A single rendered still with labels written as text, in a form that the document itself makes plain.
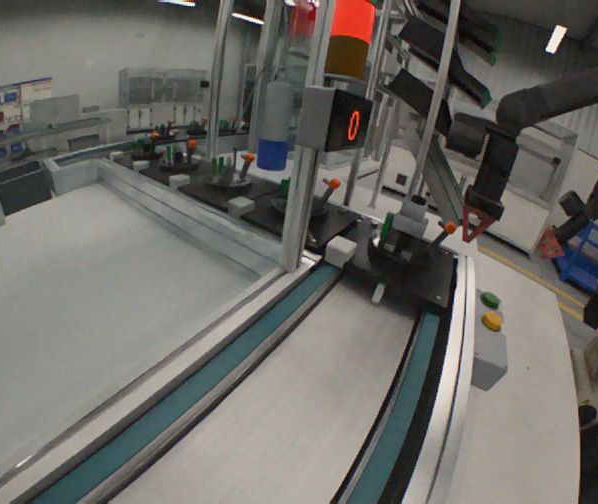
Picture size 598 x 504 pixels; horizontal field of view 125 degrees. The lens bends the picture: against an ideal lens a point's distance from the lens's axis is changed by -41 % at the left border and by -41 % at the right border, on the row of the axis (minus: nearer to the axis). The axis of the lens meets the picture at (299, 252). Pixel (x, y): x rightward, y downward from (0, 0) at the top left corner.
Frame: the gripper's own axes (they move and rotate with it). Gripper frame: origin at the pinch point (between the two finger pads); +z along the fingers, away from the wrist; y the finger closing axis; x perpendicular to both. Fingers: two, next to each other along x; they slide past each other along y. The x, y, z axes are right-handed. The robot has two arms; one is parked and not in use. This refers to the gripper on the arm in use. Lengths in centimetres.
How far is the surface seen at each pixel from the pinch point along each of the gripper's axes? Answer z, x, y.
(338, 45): -24.1, -23.4, 21.7
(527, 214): 47, 136, -381
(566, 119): -200, 293, -816
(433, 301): 8.5, -2.1, 12.2
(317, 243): 8.6, -25.9, 10.7
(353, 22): -27.2, -22.2, 21.4
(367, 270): 8.5, -14.8, 12.1
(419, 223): 0.2, -9.8, 2.6
